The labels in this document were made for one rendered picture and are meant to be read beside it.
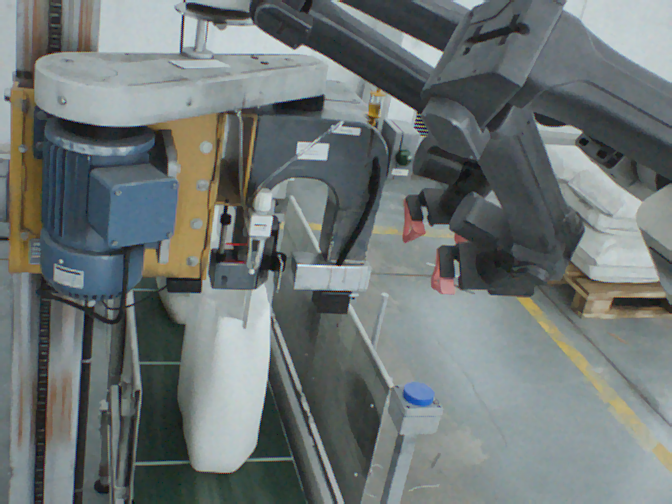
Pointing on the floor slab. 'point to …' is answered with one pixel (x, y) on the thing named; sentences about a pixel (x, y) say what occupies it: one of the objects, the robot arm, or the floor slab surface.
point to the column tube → (61, 327)
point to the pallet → (595, 292)
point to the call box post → (394, 484)
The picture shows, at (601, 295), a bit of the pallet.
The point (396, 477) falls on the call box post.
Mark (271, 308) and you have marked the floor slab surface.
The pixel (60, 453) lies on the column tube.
